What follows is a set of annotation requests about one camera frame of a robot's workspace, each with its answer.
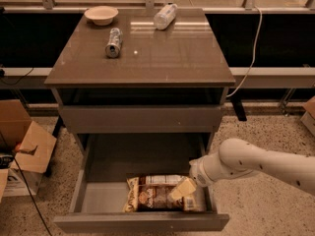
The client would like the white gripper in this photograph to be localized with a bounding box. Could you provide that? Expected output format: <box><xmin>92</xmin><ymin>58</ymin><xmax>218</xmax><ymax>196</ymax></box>
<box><xmin>167</xmin><ymin>157</ymin><xmax>213</xmax><ymax>202</ymax></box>

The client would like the brown chip bag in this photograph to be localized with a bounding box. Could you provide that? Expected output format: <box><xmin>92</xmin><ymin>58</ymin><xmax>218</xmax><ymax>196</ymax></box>
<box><xmin>123</xmin><ymin>175</ymin><xmax>206</xmax><ymax>212</ymax></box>

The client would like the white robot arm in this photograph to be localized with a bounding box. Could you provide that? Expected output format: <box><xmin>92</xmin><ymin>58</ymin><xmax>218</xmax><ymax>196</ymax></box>
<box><xmin>167</xmin><ymin>138</ymin><xmax>315</xmax><ymax>202</ymax></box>

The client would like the open grey middle drawer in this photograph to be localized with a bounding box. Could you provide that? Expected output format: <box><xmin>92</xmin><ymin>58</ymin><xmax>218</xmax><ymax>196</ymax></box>
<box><xmin>54</xmin><ymin>133</ymin><xmax>229</xmax><ymax>233</ymax></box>

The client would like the grey drawer cabinet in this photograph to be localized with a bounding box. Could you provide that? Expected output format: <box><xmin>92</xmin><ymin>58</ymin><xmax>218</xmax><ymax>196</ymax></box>
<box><xmin>45</xmin><ymin>9</ymin><xmax>235</xmax><ymax>152</ymax></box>

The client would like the closed grey top drawer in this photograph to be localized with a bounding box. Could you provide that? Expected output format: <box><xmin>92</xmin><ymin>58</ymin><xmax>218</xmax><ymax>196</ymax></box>
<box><xmin>59</xmin><ymin>106</ymin><xmax>222</xmax><ymax>134</ymax></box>

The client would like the cardboard box right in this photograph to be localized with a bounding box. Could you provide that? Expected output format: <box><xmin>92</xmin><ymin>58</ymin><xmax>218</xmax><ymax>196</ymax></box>
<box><xmin>301</xmin><ymin>96</ymin><xmax>315</xmax><ymax>136</ymax></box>

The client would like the silver soda can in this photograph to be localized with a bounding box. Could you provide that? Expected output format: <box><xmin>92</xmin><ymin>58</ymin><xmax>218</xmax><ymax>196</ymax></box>
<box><xmin>105</xmin><ymin>28</ymin><xmax>123</xmax><ymax>58</ymax></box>

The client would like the open cardboard box left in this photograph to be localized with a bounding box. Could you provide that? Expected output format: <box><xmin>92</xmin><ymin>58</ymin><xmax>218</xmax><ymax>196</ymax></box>
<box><xmin>0</xmin><ymin>100</ymin><xmax>56</xmax><ymax>202</ymax></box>

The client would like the clear plastic water bottle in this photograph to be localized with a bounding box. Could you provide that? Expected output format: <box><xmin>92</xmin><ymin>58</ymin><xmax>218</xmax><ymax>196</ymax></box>
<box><xmin>154</xmin><ymin>4</ymin><xmax>177</xmax><ymax>30</ymax></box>

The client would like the beige paper bowl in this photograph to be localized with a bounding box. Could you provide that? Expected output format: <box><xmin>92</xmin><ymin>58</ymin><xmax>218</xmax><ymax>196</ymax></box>
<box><xmin>84</xmin><ymin>6</ymin><xmax>118</xmax><ymax>26</ymax></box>

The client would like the black floor cable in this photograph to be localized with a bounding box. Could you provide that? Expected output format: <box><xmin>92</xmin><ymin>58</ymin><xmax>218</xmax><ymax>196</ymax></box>
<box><xmin>0</xmin><ymin>131</ymin><xmax>53</xmax><ymax>236</ymax></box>

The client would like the white hanging cable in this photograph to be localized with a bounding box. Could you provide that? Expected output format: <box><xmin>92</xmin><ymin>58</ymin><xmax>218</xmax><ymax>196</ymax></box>
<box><xmin>225</xmin><ymin>5</ymin><xmax>264</xmax><ymax>99</ymax></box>

